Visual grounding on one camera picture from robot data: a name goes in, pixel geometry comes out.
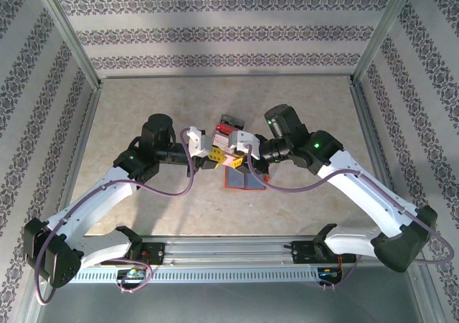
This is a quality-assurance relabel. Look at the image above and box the orange card holder wallet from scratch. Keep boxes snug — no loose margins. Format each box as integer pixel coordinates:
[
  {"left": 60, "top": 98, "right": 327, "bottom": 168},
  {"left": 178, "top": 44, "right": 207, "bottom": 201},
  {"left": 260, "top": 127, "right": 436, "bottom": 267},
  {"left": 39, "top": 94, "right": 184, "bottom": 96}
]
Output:
[{"left": 222, "top": 164, "right": 270, "bottom": 192}]

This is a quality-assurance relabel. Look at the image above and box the clear acrylic card stand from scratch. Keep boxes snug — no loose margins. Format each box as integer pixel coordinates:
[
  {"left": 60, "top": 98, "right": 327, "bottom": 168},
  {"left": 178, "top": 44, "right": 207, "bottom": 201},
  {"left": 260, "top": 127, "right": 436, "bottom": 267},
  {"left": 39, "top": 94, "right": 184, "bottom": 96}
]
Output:
[{"left": 211, "top": 113, "right": 247, "bottom": 159}]

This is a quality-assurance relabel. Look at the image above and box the black card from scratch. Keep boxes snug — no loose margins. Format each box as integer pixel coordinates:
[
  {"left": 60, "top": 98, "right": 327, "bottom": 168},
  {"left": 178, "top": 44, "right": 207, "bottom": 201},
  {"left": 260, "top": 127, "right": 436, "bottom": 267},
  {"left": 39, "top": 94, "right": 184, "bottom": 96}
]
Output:
[{"left": 221, "top": 113, "right": 245, "bottom": 129}]

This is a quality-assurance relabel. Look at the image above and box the small circuit board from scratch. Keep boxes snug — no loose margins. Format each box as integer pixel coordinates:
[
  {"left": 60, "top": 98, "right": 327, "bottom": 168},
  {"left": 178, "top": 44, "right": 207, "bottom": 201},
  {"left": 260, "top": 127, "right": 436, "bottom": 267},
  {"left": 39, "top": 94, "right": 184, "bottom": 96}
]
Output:
[
  {"left": 318, "top": 267, "right": 344, "bottom": 279},
  {"left": 117, "top": 268, "right": 148, "bottom": 280}
]

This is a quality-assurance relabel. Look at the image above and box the grey sheet metal panel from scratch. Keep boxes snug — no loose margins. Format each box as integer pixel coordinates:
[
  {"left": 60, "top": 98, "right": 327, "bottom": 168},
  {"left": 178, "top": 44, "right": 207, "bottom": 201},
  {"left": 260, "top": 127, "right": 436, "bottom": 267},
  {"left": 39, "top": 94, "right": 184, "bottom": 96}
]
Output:
[{"left": 21, "top": 265, "right": 440, "bottom": 323}]

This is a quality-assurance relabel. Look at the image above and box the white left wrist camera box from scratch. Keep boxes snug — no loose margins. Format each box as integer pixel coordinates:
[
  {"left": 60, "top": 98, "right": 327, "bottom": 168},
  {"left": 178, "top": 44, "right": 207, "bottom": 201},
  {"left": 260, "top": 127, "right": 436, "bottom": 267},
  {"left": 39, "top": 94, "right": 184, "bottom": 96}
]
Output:
[{"left": 185, "top": 125, "right": 212, "bottom": 158}]

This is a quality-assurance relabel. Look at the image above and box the metal bracket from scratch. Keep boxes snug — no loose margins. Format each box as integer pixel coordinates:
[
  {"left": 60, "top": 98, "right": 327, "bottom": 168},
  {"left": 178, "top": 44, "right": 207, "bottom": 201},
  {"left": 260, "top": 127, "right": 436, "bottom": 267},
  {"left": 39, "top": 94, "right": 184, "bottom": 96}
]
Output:
[{"left": 228, "top": 130, "right": 262, "bottom": 160}]

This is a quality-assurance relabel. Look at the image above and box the aluminium back frame rail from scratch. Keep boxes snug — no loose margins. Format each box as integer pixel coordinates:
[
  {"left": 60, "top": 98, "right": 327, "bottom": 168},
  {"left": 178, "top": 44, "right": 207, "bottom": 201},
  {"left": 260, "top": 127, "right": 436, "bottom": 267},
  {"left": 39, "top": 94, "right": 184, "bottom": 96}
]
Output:
[{"left": 98, "top": 72, "right": 354, "bottom": 80}]

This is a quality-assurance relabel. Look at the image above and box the aluminium side frame rail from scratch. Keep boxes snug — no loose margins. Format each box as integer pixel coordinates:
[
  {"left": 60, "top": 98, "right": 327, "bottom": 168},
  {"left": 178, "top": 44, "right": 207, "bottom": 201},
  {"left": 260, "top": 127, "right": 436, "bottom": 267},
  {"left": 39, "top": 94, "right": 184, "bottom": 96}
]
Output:
[
  {"left": 350, "top": 80, "right": 408, "bottom": 212},
  {"left": 53, "top": 80, "right": 103, "bottom": 223}
]

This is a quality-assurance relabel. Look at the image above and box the aluminium front frame rail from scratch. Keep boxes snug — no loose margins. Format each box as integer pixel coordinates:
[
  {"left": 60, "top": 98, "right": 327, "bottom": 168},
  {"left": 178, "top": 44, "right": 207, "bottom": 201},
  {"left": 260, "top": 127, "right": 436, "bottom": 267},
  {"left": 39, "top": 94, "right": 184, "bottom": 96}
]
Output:
[{"left": 34, "top": 235, "right": 426, "bottom": 266}]

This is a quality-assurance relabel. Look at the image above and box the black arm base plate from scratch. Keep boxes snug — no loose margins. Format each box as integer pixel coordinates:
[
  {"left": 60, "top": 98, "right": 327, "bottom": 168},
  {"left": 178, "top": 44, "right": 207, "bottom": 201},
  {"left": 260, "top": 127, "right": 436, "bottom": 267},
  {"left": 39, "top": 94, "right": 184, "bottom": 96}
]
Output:
[
  {"left": 100, "top": 242, "right": 166, "bottom": 266},
  {"left": 292, "top": 240, "right": 358, "bottom": 266}
]

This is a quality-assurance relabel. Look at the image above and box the slotted grey cable duct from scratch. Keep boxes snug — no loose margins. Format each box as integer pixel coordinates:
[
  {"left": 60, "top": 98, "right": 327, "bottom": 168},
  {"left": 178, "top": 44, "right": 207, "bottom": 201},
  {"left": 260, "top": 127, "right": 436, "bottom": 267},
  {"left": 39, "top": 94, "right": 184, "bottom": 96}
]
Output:
[{"left": 48, "top": 268, "right": 323, "bottom": 284}]

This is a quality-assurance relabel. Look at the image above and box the aluminium corner post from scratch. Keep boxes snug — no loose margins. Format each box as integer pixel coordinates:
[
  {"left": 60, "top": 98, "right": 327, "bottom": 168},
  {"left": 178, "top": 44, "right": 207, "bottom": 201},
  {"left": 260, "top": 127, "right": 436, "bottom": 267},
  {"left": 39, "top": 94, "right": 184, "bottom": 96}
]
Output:
[
  {"left": 350, "top": 0, "right": 420, "bottom": 87},
  {"left": 27, "top": 0, "right": 103, "bottom": 90}
]

